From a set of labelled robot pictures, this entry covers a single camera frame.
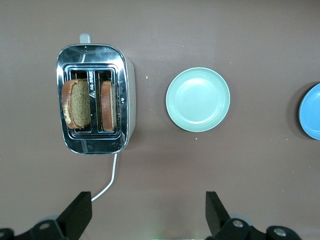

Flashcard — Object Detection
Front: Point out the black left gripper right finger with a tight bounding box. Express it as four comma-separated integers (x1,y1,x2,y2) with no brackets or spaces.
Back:
205,191,303,240

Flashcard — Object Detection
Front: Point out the beige chrome two-slot toaster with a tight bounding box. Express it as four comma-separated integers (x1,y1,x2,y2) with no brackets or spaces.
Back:
56,33,137,156

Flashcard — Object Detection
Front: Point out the white toaster power cable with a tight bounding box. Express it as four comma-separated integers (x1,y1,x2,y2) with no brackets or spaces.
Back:
91,152,119,203

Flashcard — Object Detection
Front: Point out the light green round plate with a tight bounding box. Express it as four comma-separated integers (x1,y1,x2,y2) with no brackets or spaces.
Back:
165,66,231,133

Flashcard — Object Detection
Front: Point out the brown toast bread slice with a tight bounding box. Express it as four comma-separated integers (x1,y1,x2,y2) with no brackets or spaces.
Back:
99,79,118,133
61,78,92,130

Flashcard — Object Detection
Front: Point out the blue round plate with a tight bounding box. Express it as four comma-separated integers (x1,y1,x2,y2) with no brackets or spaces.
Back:
298,82,320,141

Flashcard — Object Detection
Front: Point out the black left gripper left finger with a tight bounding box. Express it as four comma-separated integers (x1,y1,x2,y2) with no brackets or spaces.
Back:
0,191,93,240

